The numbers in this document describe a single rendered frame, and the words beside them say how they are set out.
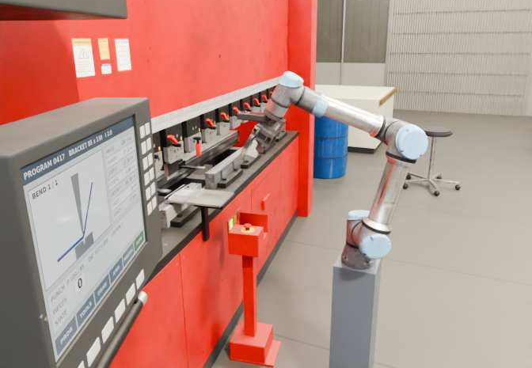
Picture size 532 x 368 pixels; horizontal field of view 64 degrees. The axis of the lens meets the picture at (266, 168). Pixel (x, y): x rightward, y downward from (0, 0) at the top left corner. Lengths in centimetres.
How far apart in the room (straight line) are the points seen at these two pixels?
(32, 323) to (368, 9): 1091
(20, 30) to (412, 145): 123
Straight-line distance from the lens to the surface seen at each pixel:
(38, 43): 107
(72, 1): 70
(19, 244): 55
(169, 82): 195
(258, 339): 254
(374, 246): 171
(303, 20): 396
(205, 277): 222
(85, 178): 67
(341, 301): 198
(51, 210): 59
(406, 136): 160
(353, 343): 209
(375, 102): 656
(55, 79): 109
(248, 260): 230
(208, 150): 301
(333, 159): 539
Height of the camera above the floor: 171
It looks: 17 degrees down
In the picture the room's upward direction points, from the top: 1 degrees counter-clockwise
